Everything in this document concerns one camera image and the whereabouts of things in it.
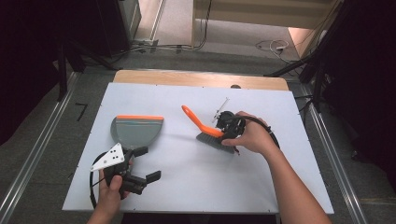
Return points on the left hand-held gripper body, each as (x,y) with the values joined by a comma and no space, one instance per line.
(109,157)

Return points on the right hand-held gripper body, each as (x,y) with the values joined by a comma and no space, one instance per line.
(232,123)

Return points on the grey dustpan with orange edge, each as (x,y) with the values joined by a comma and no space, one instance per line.
(137,130)

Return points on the person's right hand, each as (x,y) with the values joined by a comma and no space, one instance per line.
(257,137)

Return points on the person's left hand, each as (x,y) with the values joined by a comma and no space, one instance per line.
(109,197)

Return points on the dark round table grommet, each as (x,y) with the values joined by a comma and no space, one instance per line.
(235,86)

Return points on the white table cover sheet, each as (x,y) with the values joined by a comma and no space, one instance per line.
(193,186)

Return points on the person's dark clothing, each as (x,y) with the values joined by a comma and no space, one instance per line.
(199,219)

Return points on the black metal stand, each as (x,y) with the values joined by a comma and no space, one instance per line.
(317,77)
(62,71)

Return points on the black curtain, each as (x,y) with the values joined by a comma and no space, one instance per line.
(28,62)
(370,77)

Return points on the dark cabinet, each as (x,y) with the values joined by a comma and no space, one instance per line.
(115,25)

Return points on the metal floor rail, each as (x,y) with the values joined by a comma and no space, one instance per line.
(339,174)
(37,146)

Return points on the pale wooden furniture frame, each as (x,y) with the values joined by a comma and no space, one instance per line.
(261,14)

